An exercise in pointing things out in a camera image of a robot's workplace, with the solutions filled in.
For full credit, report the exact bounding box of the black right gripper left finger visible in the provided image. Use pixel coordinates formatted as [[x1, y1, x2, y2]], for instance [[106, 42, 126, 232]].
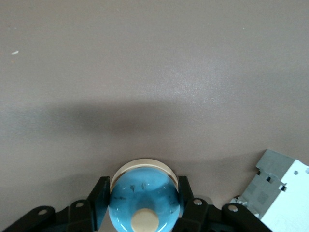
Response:
[[0, 176, 111, 232]]

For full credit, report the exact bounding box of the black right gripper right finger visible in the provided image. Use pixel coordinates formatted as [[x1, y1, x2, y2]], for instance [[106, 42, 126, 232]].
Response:
[[172, 175, 272, 232]]

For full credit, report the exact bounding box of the scratched light blue bell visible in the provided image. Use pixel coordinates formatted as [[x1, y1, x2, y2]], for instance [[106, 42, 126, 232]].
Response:
[[108, 158, 181, 232]]

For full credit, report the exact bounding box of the white circuit breaker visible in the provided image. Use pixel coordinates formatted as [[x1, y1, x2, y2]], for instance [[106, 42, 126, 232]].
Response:
[[229, 149, 309, 232]]

